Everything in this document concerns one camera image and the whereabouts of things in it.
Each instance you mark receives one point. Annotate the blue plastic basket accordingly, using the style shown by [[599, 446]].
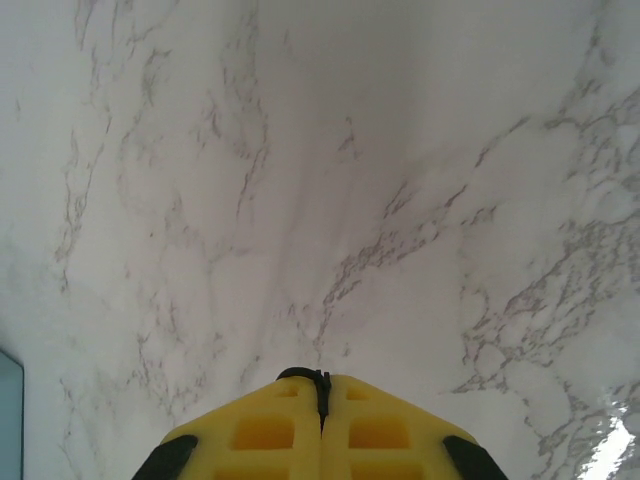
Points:
[[10, 425]]

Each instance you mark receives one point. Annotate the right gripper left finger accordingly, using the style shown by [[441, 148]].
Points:
[[260, 430]]

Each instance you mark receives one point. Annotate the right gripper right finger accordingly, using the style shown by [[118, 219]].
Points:
[[390, 430]]

